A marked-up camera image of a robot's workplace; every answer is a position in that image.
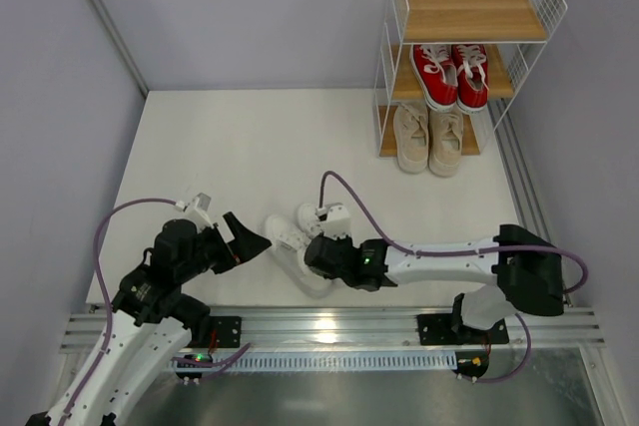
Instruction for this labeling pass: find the black base plate left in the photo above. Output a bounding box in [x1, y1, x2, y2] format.
[189, 315, 243, 351]

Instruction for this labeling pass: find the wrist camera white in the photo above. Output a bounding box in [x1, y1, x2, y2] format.
[174, 193, 213, 231]
[316, 203, 351, 240]

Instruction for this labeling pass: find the aluminium rail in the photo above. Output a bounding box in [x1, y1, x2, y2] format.
[488, 100, 552, 242]
[58, 306, 608, 353]

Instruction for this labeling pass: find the aluminium rail right side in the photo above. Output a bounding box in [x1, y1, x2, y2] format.
[488, 100, 552, 242]

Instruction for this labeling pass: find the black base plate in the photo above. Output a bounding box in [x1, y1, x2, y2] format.
[416, 313, 509, 346]
[189, 315, 243, 351]

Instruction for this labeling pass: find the aluminium corner post left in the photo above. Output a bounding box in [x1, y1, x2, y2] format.
[85, 0, 150, 98]

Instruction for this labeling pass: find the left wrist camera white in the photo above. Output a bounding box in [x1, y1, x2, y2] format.
[174, 193, 213, 231]

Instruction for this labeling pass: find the beige sneaker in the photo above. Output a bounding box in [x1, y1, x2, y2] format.
[393, 104, 429, 174]
[428, 108, 463, 178]

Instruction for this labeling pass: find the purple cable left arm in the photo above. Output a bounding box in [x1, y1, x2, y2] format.
[57, 197, 189, 422]

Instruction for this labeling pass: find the white sneaker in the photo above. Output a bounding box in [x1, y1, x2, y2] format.
[264, 214, 334, 299]
[297, 204, 323, 239]

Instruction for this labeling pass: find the white wire wooden shoe shelf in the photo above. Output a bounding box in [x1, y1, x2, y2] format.
[373, 0, 567, 157]

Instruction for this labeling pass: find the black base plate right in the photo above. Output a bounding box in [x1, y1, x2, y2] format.
[416, 313, 509, 346]

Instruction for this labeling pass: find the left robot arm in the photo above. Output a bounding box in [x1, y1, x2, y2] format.
[28, 213, 272, 425]

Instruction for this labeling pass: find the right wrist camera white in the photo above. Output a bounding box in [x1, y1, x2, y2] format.
[316, 203, 351, 240]

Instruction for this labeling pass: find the white slotted cable duct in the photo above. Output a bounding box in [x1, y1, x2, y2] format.
[226, 350, 457, 373]

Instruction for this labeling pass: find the aluminium rail front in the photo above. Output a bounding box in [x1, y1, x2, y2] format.
[58, 306, 608, 353]

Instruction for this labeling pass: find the red canvas sneaker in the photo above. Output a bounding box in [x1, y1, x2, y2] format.
[451, 44, 489, 115]
[409, 44, 458, 113]

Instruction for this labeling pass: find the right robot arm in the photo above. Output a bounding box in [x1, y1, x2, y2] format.
[304, 224, 564, 334]

